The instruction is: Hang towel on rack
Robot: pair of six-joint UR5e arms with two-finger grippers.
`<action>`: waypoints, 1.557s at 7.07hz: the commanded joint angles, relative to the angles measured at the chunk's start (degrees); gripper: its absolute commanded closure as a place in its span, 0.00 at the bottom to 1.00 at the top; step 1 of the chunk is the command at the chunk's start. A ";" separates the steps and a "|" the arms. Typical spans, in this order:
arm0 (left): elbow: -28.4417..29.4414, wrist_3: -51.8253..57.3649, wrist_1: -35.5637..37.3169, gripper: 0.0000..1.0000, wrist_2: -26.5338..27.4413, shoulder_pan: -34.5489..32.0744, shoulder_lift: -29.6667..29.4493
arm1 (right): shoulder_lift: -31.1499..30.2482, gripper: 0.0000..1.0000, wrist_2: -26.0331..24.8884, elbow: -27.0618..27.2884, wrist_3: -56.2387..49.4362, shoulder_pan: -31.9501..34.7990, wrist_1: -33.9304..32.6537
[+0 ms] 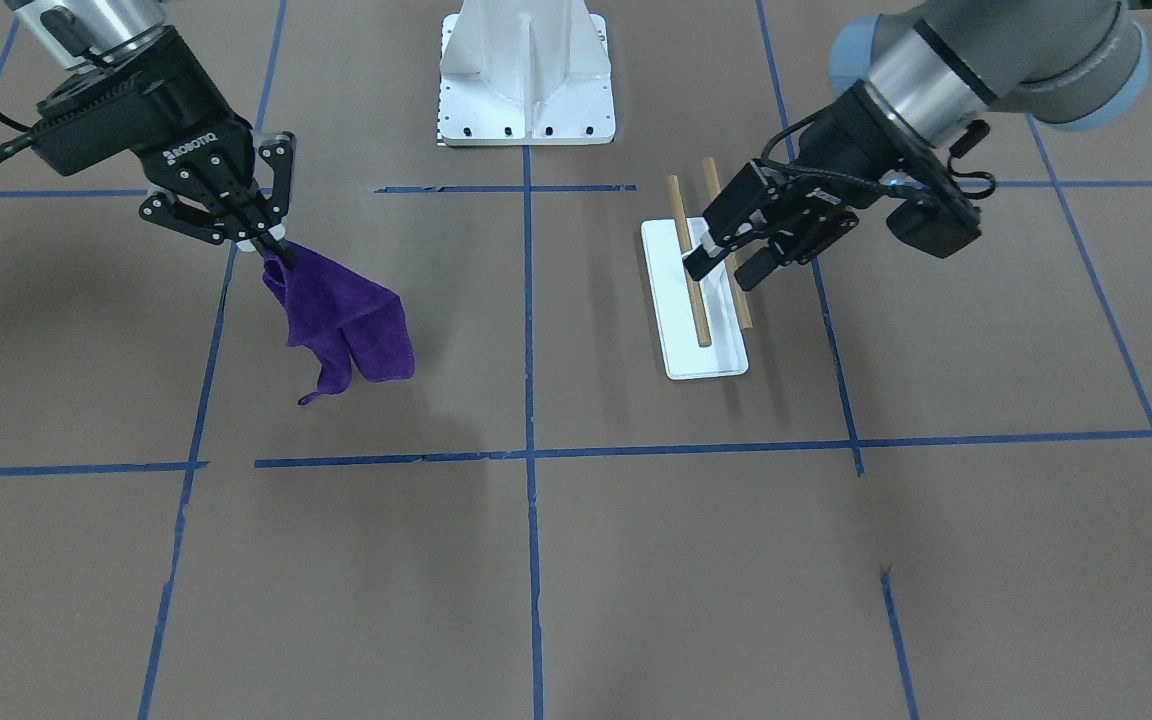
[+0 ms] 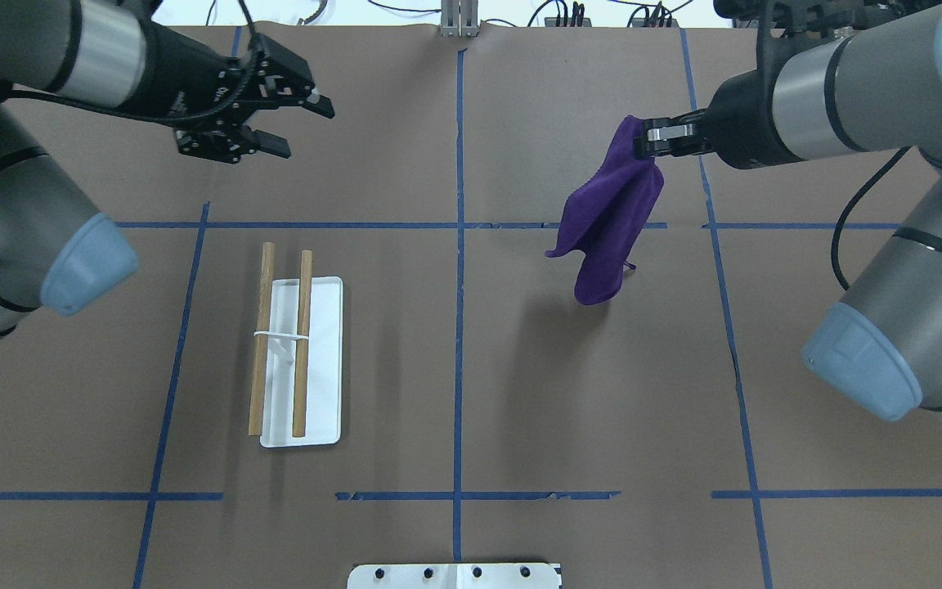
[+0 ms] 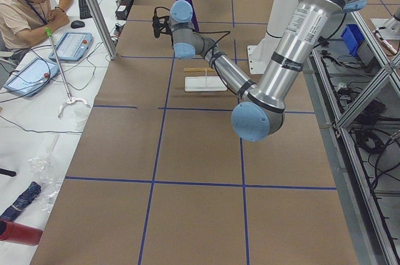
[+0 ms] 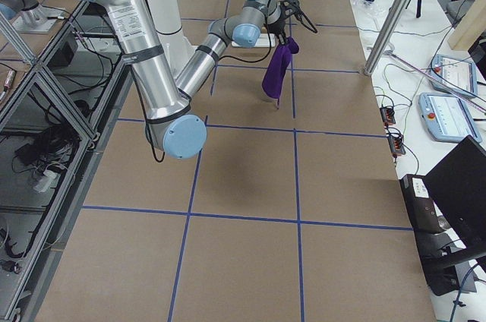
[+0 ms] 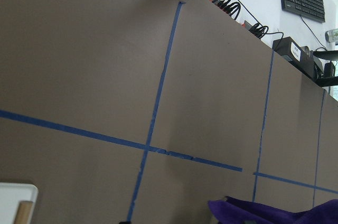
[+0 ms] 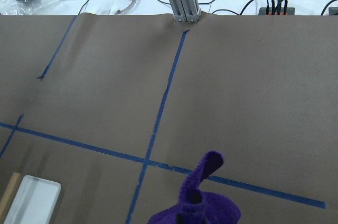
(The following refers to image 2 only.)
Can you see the wooden rack dowel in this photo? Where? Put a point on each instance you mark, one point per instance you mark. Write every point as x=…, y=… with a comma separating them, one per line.
x=301, y=366
x=260, y=347

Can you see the wooden rack dowel far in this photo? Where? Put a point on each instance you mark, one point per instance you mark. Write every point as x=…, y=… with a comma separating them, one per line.
x=260, y=347

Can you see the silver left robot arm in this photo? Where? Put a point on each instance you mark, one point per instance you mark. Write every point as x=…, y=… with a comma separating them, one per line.
x=57, y=249

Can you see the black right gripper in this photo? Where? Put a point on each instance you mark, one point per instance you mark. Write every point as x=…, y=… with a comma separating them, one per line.
x=739, y=121

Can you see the white towel rack base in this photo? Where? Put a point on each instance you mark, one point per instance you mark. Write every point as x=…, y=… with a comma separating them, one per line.
x=324, y=415

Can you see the wooden rack dowel near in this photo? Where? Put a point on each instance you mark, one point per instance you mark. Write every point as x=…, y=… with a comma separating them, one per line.
x=301, y=366

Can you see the white camera mast pedestal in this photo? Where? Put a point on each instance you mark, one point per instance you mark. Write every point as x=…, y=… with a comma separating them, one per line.
x=457, y=575

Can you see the purple towel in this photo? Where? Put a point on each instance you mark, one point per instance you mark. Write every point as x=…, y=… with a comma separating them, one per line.
x=604, y=218

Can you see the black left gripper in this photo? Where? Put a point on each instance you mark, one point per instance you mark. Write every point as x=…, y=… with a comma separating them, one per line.
x=179, y=75

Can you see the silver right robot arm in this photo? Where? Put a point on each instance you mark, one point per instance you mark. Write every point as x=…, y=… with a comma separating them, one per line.
x=832, y=80

